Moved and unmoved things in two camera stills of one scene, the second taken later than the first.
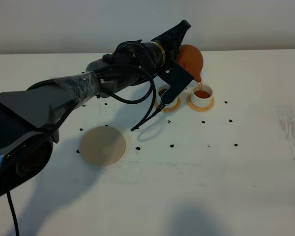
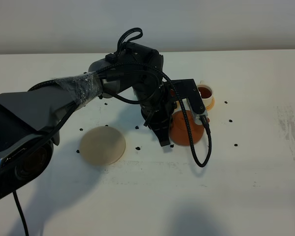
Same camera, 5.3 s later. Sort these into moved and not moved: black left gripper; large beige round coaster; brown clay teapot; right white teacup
Moved: brown clay teapot; black left gripper
Not moved: right white teacup; large beige round coaster
